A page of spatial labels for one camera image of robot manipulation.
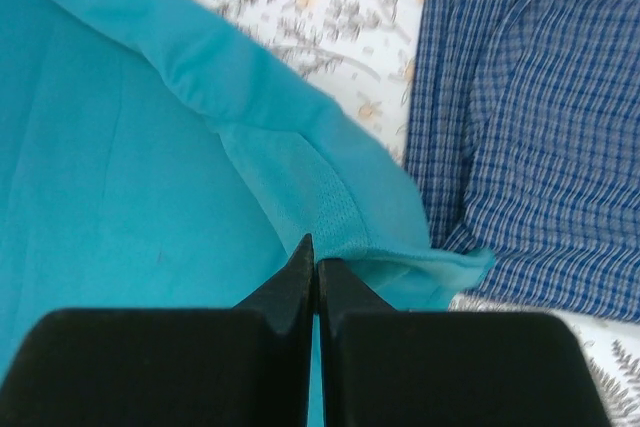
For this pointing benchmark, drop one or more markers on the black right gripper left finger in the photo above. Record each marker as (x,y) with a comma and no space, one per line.
(248,365)

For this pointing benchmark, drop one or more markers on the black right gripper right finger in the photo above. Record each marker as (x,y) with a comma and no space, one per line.
(385,367)

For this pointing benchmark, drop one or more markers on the teal blue t shirt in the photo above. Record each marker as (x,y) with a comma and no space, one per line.
(155,157)

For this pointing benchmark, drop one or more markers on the blue checked shirt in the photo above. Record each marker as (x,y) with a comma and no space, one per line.
(524,139)

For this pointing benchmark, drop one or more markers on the floral patterned table mat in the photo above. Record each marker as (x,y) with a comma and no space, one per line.
(364,53)

